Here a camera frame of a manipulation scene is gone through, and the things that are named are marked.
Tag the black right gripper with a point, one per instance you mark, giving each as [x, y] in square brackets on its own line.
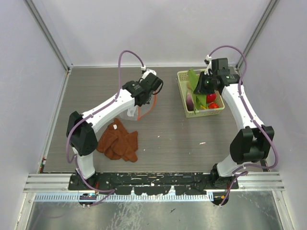
[199, 89]

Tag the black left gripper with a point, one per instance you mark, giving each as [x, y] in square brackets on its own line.
[137, 82]

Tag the clear zip top bag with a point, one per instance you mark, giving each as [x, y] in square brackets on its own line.
[137, 112]

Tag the green leafy vegetable toy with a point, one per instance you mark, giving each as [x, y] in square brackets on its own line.
[198, 98]

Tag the purple eggplant toy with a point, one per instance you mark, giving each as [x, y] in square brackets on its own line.
[189, 102]

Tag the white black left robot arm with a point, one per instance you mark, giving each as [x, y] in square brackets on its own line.
[82, 128]

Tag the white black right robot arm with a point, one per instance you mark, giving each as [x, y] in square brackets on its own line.
[253, 140]

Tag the red apple toy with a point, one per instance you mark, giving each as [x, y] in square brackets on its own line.
[210, 98]

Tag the red bell pepper toy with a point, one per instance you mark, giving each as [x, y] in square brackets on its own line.
[213, 106]

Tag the yellow banana toy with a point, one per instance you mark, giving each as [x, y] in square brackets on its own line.
[203, 107]

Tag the pale green perforated basket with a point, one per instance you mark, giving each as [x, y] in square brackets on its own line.
[182, 80]

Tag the brown cloth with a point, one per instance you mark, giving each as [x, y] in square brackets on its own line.
[117, 143]

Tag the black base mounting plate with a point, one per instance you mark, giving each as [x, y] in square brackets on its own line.
[184, 183]

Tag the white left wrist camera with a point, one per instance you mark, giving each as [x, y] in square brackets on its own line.
[146, 72]

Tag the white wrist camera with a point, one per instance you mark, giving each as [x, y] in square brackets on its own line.
[208, 64]
[146, 72]

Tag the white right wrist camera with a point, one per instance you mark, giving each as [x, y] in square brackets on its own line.
[208, 64]

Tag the aluminium front frame rail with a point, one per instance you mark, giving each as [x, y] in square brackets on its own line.
[52, 182]

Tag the white slotted cable duct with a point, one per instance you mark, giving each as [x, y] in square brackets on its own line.
[79, 197]

